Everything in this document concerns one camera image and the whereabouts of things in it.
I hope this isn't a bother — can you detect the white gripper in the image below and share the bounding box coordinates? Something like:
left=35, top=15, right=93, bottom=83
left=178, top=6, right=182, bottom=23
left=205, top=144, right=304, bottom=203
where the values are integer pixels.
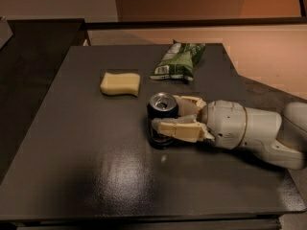
left=153, top=95, right=247, bottom=150

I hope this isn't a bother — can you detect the blue pepsi can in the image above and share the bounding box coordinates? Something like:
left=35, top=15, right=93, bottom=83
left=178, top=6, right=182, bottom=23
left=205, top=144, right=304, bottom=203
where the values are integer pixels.
left=147, top=92, right=178, bottom=150

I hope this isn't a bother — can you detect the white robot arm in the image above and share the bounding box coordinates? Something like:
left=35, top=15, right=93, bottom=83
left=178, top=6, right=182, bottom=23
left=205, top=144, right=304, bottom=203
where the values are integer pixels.
left=147, top=92, right=306, bottom=170

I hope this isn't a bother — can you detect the green chip bag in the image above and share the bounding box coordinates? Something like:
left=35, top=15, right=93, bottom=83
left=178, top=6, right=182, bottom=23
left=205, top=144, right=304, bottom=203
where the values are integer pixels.
left=150, top=40, right=206, bottom=81

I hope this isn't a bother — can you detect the yellow sponge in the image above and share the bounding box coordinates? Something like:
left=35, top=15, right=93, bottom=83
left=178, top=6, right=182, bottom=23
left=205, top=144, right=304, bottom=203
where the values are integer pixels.
left=100, top=73, right=140, bottom=96

